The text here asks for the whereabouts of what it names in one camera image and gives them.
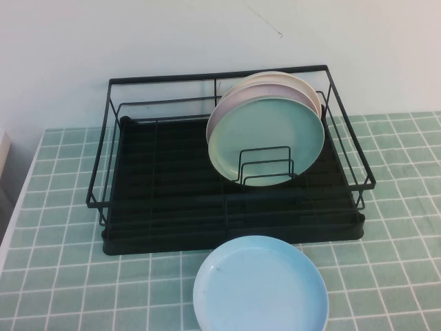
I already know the black wire dish rack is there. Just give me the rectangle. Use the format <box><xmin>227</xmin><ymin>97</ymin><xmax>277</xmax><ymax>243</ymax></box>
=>
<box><xmin>85</xmin><ymin>63</ymin><xmax>376</xmax><ymax>227</ymax></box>

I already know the light green round plate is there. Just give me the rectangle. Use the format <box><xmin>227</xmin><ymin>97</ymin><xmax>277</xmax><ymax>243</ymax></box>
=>
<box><xmin>207</xmin><ymin>97</ymin><xmax>326</xmax><ymax>188</ymax></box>

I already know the light blue round plate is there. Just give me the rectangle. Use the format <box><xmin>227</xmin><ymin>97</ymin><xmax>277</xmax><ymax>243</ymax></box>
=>
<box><xmin>192</xmin><ymin>235</ymin><xmax>329</xmax><ymax>331</ymax></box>

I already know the green checkered tablecloth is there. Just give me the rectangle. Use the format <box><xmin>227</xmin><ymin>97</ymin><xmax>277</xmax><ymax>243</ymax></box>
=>
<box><xmin>0</xmin><ymin>112</ymin><xmax>441</xmax><ymax>331</ymax></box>

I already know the pink round plate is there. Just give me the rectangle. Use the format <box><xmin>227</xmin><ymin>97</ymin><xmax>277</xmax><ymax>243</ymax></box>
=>
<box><xmin>205</xmin><ymin>81</ymin><xmax>322</xmax><ymax>139</ymax></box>

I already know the cream round plate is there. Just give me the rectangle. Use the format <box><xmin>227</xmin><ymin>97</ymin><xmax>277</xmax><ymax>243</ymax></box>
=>
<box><xmin>220</xmin><ymin>71</ymin><xmax>318</xmax><ymax>104</ymax></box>

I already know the black plastic drip tray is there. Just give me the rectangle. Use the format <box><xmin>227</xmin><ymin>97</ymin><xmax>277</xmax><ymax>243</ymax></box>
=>
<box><xmin>100</xmin><ymin>116</ymin><xmax>367</xmax><ymax>257</ymax></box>

